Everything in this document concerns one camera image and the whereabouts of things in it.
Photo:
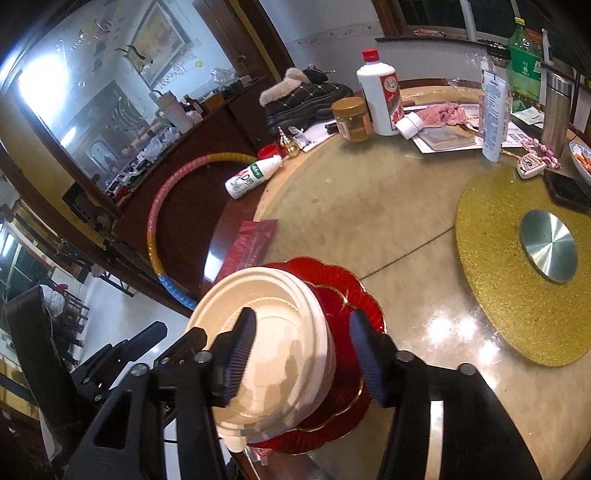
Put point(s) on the red packet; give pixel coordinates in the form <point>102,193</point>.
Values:
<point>249,244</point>

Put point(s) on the pink folded rag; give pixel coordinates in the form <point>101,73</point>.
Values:
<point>427,32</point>

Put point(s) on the green plastic bottle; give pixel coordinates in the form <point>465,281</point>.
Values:
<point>524,69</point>

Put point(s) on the black phone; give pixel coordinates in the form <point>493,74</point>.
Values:
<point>565,187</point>

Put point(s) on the framed wall painting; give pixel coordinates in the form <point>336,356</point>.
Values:
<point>159,41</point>

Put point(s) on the steel turntable disc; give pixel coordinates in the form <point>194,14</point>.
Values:
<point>549,244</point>

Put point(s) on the white blue-print tube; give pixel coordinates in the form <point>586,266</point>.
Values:
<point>495,120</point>

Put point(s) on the white paper sheet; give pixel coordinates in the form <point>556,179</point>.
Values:
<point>323,131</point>

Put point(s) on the picture booklet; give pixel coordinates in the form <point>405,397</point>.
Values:
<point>445,137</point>

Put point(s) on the black quilted fur-trimmed jacket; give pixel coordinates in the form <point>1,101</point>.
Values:
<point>309,94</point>

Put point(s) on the steel thermos flask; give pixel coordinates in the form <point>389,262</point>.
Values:
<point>557,115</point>

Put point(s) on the small clear plastic packet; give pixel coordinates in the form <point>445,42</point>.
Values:
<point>302,138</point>

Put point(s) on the white milk bottle green label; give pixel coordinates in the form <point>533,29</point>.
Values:
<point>249,177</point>

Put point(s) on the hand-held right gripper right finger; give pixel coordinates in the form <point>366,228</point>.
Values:
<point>371,360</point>

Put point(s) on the wooden door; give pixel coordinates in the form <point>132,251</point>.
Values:
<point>240,37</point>

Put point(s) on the peanut butter jar gold lid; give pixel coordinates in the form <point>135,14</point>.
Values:
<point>353,122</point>

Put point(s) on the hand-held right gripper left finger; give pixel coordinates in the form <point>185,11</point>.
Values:
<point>235,355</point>

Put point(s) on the clear jar black lid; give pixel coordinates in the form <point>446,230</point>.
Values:
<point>498,57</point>

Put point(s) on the gold bell ornament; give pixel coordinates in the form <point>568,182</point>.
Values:
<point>288,147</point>

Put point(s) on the white liquor bottle red cap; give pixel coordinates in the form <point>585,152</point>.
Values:
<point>376,101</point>

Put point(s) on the black chair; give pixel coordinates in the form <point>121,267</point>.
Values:
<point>37,350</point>

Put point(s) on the white spray bottle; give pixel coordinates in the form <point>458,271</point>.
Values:
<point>547,46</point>

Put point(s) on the pink cloth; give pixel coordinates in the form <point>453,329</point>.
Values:
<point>443,114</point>

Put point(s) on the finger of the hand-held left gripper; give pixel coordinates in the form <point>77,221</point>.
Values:
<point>147,339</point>
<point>184,344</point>

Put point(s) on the blue-rimmed plate with food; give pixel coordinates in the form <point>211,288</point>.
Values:
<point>582,161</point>

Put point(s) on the clear plastic bag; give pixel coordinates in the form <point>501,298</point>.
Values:
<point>222,76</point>

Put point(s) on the dark wooden-framed window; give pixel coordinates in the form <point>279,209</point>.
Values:
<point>434,14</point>

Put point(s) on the colourful hula hoop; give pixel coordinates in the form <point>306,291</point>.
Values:
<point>173,287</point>

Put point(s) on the white green paper leaflet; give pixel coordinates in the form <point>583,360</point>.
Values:
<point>528,115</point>

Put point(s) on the white car key fob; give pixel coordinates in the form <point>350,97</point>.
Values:
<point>530,166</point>

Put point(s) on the red printed plastic plate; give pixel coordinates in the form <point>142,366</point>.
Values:
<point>371,309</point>

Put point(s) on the cream ribbed plastic bowl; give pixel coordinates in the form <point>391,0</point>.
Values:
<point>286,341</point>
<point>330,357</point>

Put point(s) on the dark wooden sideboard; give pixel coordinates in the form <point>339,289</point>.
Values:
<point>217,129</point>

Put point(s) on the red box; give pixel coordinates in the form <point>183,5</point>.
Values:
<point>535,37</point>

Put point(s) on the gold glitter round mat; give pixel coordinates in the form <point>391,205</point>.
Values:
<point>498,277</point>

